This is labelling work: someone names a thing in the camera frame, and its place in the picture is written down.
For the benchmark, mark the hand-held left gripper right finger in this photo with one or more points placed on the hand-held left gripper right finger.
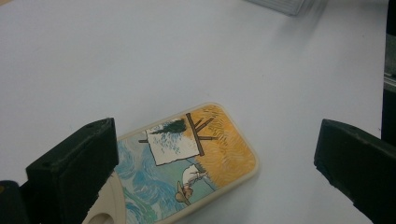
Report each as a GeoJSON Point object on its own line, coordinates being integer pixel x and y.
{"type": "Point", "coordinates": [361, 161]}

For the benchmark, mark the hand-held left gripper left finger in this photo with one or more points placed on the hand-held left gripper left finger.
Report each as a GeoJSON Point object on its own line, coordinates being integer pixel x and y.
{"type": "Point", "coordinates": [74, 161]}

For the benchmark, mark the clear plastic container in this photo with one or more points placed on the clear plastic container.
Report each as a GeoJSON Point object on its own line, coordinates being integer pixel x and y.
{"type": "Point", "coordinates": [286, 6]}

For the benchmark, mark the painted print phone case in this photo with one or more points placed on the painted print phone case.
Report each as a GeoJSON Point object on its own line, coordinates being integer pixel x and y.
{"type": "Point", "coordinates": [224, 149]}

